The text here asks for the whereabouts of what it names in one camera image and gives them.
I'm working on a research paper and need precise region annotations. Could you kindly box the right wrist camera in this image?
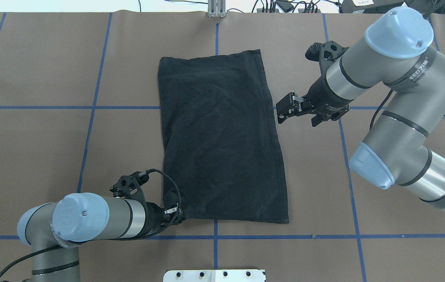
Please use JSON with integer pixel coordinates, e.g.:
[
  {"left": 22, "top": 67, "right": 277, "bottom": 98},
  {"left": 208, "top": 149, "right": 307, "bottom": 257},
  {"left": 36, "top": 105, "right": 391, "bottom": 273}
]
[{"left": 304, "top": 41, "right": 350, "bottom": 69}]

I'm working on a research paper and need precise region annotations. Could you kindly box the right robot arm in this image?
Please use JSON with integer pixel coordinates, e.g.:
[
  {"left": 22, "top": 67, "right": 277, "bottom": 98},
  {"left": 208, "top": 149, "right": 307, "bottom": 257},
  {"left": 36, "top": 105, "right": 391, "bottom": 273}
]
[{"left": 276, "top": 6, "right": 445, "bottom": 212}]

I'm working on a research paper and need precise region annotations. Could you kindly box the black printed t-shirt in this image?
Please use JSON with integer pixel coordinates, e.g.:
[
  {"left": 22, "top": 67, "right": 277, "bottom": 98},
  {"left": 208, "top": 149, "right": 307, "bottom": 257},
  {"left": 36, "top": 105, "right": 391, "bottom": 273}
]
[{"left": 157, "top": 49, "right": 290, "bottom": 224}]

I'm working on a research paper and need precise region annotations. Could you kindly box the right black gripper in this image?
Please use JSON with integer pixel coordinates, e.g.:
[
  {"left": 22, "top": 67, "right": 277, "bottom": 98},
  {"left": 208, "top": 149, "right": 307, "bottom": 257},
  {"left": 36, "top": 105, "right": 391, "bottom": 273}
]
[{"left": 276, "top": 77, "right": 350, "bottom": 127}]

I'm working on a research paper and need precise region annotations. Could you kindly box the white camera post base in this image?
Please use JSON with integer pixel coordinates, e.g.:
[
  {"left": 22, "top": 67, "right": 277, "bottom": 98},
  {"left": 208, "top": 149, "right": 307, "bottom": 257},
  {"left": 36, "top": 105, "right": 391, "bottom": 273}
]
[{"left": 163, "top": 268, "right": 267, "bottom": 282}]

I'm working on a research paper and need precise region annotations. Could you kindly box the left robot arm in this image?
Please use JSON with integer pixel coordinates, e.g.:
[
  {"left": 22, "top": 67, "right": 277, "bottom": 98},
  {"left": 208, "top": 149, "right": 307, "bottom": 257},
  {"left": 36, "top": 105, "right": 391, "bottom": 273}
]
[{"left": 0, "top": 193, "right": 181, "bottom": 282}]

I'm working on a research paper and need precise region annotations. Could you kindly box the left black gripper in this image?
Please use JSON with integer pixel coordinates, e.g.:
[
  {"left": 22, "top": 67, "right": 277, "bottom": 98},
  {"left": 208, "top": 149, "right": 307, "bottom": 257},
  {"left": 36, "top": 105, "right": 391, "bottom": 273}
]
[{"left": 145, "top": 202, "right": 186, "bottom": 235}]

